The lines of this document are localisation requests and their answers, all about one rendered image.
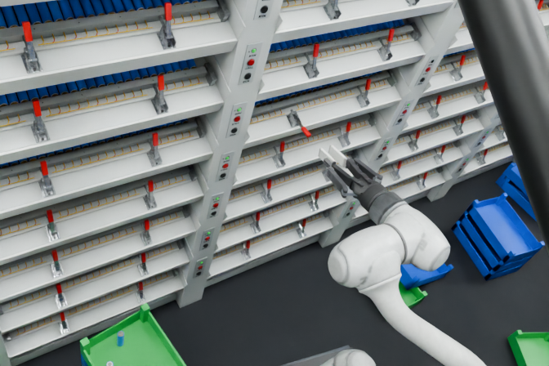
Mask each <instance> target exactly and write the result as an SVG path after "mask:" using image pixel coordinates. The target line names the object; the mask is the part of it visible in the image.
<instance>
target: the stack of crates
mask: <svg viewBox="0 0 549 366"><path fill-rule="evenodd" d="M507 196H508V195H507V193H503V194H502V195H501V196H500V197H496V198H492V199H486V200H483V201H478V199H476V200H474V201H473V203H472V204H471V205H470V206H469V208H468V209H467V210H466V211H465V212H464V213H463V214H462V216H461V217H460V218H459V219H458V221H457V222H456V223H455V224H454V226H453V227H452V228H451V230H452V231H453V232H454V234H455V235H456V237H457V239H458V240H459V242H460V243H461V245H462V246H463V247H464V249H465V250H466V252H467V254H468V255H469V257H470V258H471V259H472V260H473V262H474V263H475V265H476V267H477V268H478V270H479V271H480V273H481V274H482V275H483V277H484V279H485V280H486V281H488V280H491V279H496V278H498V277H501V276H503V275H508V274H510V273H513V272H516V271H517V270H519V269H520V268H521V267H522V266H523V265H524V264H525V263H526V262H527V261H528V260H529V259H531V258H532V257H533V256H534V255H535V254H536V253H537V252H538V251H539V250H540V249H541V248H543V247H544V246H545V243H544V242H543V241H542V242H540V243H539V242H538V241H537V240H536V238H535V237H534V236H533V234H532V233H531V231H530V230H529V229H528V227H527V226H526V225H525V223H524V222H523V221H522V220H521V219H520V217H519V216H518V215H517V213H516V212H515V210H514V209H513V208H512V206H511V205H510V204H509V203H508V202H507V200H506V197H507Z"/></svg>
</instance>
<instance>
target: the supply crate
mask: <svg viewBox="0 0 549 366"><path fill-rule="evenodd" d="M119 331H123V332H124V342H123V345H122V346H118V345H117V335H118V332H119ZM80 351H81V354H82V356H83V358H84V359H85V361H86V363H87V365H88V366H106V364H107V362H109V361H112V362H113V363H114V366H186V364H185V362H184V361H183V359H182V358H181V357H180V356H179V354H178V353H177V351H176V349H175V348H174V346H173V345H172V343H171V342H170V341H169V339H168V338H167V336H166V334H165V333H164V332H163V330H162V329H161V328H160V326H159V325H158V323H157V321H156V320H155V318H154V317H153V315H152V314H151V313H150V307H149V306H148V304H147V303H145V304H144V305H142V306H141V309H140V310H139V311H137V312H136V313H134V314H133V315H130V316H128V317H127V318H126V319H124V320H122V321H120V322H118V323H117V324H115V325H113V326H112V327H110V328H107V329H106V330H105V331H103V332H101V333H99V334H97V335H96V336H94V337H92V338H91V339H89V340H88V339H87V337H85V338H83V339H82V340H81V341H80Z"/></svg>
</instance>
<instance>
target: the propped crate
mask: <svg viewBox="0 0 549 366"><path fill-rule="evenodd" d="M453 268H454V267H453V266H452V265H448V266H446V265H445V264H443V265H442V266H440V267H439V268H438V269H436V270H434V271H432V272H428V271H425V270H420V269H418V268H417V267H415V266H414V265H412V264H408V265H400V271H401V274H402V275H401V277H400V279H399V280H400V282H401V283H402V284H403V285H404V286H405V288H406V289H407V290H409V289H411V288H415V287H418V286H421V285H423V284H426V283H429V282H432V281H435V280H437V279H442V278H443V277H444V276H445V275H446V274H447V273H448V272H449V271H450V270H452V269H453Z"/></svg>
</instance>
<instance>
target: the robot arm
mask: <svg viewBox="0 0 549 366"><path fill-rule="evenodd" d="M329 154H330V155H331V156H332V157H333V158H334V159H335V160H336V161H335V160H334V159H333V158H332V157H331V156H330V155H329ZM318 156H319V157H320V158H321V159H322V160H323V161H324V165H325V166H326V167H327V168H328V170H327V177H328V178H329V179H330V181H331V182H332V183H333V184H334V185H335V186H336V187H337V189H338V190H339V191H340V192H341V196H342V197H343V198H344V199H345V198H346V196H353V197H354V198H356V199H358V200H359V202H360V204H361V206H362V207H363V208H364V209H365V210H366V211H367V212H368V215H369V217H370V219H371V220H372V221H373V222H374V223H375V224H376V226H371V227H368V228H366V229H363V230H360V231H358V232H356V233H354V234H352V235H350V236H348V237H347V238H345V239H343V240H342V241H341V242H340V243H339V244H337V245H336V246H335V247H334V248H333V250H332V251H331V252H330V255H329V259H328V269H329V272H330V275H331V276H332V277H333V279H334V280H335V281H336V282H337V283H339V284H340V285H342V286H345V287H348V288H353V287H355V288H357V289H358V291H359V292H360V293H363V294H364V295H366V296H368V297H370V298H371V299H372V301H373V302H374V304H375V305H376V307H377V308H378V310H379V311H380V312H381V314H382V316H383V317H384V318H385V319H386V321H387V322H388V323H389V324H390V325H391V326H392V327H393V328H394V329H395V330H397V331H398V332H399V333H400V334H402V335H403V336H404V337H406V338H407V339H409V340H410V341H411V342H412V343H414V344H415V345H417V346H418V347H420V348H421V349H423V350H424V351H425V352H426V353H427V354H429V355H431V356H432V357H433V358H435V359H437V360H438V361H439V362H441V363H442V364H443V365H444V366H486V365H485V364H484V363H483V362H482V361H481V360H480V359H479V358H478V357H477V356H476V355H475V354H473V353H472V352H471V351H470V350H468V349H467V348H466V347H465V346H463V345H461V344H460V343H458V342H457V341H455V340H453V339H452V338H451V337H449V336H448V335H446V334H445V333H443V332H441V331H440V330H439V329H438V328H436V327H434V326H433V325H431V324H429V323H427V322H426V321H425V320H424V319H422V318H420V317H419V316H417V315H416V314H414V313H413V312H412V311H411V310H410V309H409V308H408V307H407V306H406V305H405V303H404V301H403V299H402V297H401V296H400V293H399V279H400V277H401V275H402V274H401V271H400V265H408V264H412V265H414V266H415V267H417V268H418V269H420V270H425V271H428V272H432V271H434V270H436V269H438V268H439V267H440V266H442V265H443V264H444V263H445V262H446V260H447V259H448V257H449V253H450V245H449V242H448V241H447V239H446V238H445V237H444V235H443V234H442V233H441V231H440V230H439V229H438V228H437V227H436V225H435V224H434V223H433V222H432V221H431V220H429V219H428V218H427V217H426V216H425V215H423V214H422V213H421V212H419V211H418V210H416V209H414V208H412V207H410V206H409V205H408V204H407V203H406V202H405V201H404V200H403V199H402V198H401V197H400V196H399V195H398V194H396V193H395V192H393V191H389V190H388V189H387V188H386V187H385V186H384V185H382V178H383V176H382V175H380V174H378V173H376V172H375V171H374V170H372V169H371V168H370V167H368V166H367V165H366V164H364V163H363V162H362V161H360V160H359V159H358V158H354V159H351V158H348V157H347V156H346V155H344V154H343V153H341V152H340V151H339V150H338V149H337V148H335V147H334V146H333V145H330V146H329V150H328V153H327V152H326V151H325V150H324V149H323V148H322V147H321V148H319V155H318ZM337 162H338V163H340V164H341V165H342V166H343V167H345V166H346V168H348V170H349V171H350V172H351V174H352V175H353V176H351V175H349V174H348V173H347V172H345V171H344V170H342V169H341V168H340V167H338V166H337V165H336V164H337ZM357 164H358V165H357ZM320 366H376V364H375V363H374V361H373V359H372V358H371V357H370V356H369V355H368V354H367V353H365V352H364V351H362V350H356V349H349V350H343V351H341V352H339V353H338V354H337V355H335V356H334V357H333V358H331V359H329V360H328V361H327V362H325V363H324V364H322V365H320Z"/></svg>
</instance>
